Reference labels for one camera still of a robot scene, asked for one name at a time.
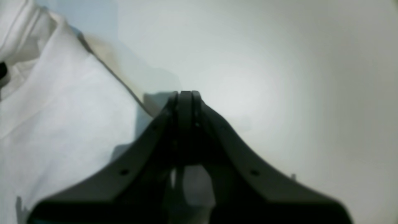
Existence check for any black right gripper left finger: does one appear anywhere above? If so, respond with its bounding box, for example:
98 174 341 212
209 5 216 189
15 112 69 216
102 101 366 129
28 91 179 224

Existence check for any white graphic t-shirt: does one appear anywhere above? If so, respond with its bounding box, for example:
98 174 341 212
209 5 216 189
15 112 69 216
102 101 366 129
0 0 152 224

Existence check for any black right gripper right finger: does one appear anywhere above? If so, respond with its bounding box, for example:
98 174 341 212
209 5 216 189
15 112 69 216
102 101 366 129
186 91 352 224

